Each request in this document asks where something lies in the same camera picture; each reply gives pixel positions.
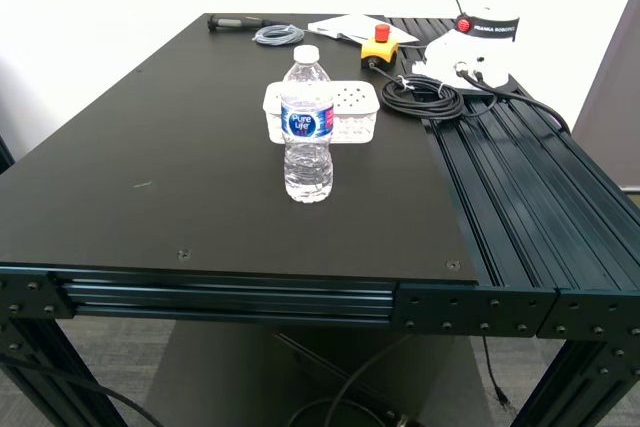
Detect yellow emergency stop button box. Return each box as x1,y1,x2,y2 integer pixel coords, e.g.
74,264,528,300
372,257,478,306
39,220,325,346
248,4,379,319
360,24,400,70

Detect coiled grey cable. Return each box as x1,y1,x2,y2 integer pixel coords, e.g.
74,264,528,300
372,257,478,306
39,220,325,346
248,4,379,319
250,24,306,47

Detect black looped floor cable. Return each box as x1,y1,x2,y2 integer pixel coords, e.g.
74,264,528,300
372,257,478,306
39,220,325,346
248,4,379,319
287,334,416,427

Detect grey partition panel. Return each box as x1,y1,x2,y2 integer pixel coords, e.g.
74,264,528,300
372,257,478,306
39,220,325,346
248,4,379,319
571,0,640,193

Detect black handled tool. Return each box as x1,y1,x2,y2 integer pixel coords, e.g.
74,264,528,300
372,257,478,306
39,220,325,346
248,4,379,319
206,14,275,32

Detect coiled black cable bundle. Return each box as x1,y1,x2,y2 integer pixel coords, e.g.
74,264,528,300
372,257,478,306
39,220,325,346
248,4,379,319
368,61,465,122

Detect clear plastic water bottle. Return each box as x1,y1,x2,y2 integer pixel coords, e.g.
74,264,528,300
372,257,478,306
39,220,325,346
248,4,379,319
279,44,335,204

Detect thin black dangling cable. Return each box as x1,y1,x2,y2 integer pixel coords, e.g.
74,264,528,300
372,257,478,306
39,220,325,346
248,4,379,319
481,336,511,411

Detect white perforated plastic basket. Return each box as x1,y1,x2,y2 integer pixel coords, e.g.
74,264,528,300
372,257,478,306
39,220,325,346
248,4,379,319
262,80,381,145

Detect black robot base connector cable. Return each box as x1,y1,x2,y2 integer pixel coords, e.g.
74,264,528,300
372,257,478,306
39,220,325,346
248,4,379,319
452,61,574,136

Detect black aluminium table frame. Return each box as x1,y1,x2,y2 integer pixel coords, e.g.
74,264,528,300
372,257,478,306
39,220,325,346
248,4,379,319
0,14,640,427

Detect white paper sheets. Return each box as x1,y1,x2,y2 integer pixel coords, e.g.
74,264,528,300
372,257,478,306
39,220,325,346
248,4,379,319
307,14,420,46

